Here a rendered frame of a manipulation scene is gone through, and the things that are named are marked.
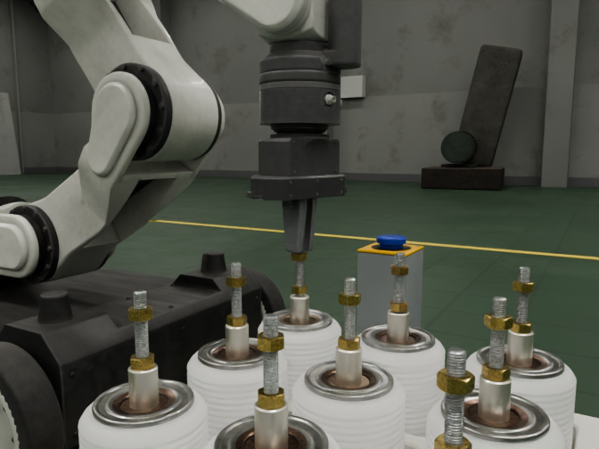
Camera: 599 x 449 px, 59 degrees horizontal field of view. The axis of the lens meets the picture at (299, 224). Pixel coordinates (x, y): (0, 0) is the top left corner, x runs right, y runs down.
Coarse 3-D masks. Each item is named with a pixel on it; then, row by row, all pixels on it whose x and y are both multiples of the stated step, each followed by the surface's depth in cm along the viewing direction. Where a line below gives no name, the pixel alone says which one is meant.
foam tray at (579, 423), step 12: (444, 396) 59; (288, 408) 55; (576, 420) 53; (588, 420) 53; (576, 432) 52; (588, 432) 51; (408, 444) 49; (420, 444) 49; (576, 444) 49; (588, 444) 49
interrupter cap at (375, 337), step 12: (384, 324) 59; (372, 336) 55; (384, 336) 56; (408, 336) 56; (420, 336) 56; (432, 336) 55; (384, 348) 52; (396, 348) 52; (408, 348) 52; (420, 348) 52
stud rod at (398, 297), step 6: (396, 258) 54; (402, 258) 54; (396, 264) 54; (402, 264) 54; (396, 276) 54; (402, 276) 54; (396, 282) 54; (402, 282) 54; (396, 288) 54; (402, 288) 54; (396, 294) 54; (402, 294) 54; (396, 300) 54; (402, 300) 54; (396, 312) 55; (402, 312) 55
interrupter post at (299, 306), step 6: (294, 294) 61; (306, 294) 61; (294, 300) 60; (300, 300) 60; (306, 300) 60; (294, 306) 60; (300, 306) 60; (306, 306) 60; (294, 312) 60; (300, 312) 60; (306, 312) 60; (294, 318) 60; (300, 318) 60; (306, 318) 60
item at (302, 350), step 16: (288, 336) 57; (304, 336) 57; (320, 336) 58; (336, 336) 59; (288, 352) 57; (304, 352) 57; (320, 352) 57; (288, 368) 57; (304, 368) 57; (288, 384) 57; (288, 400) 58
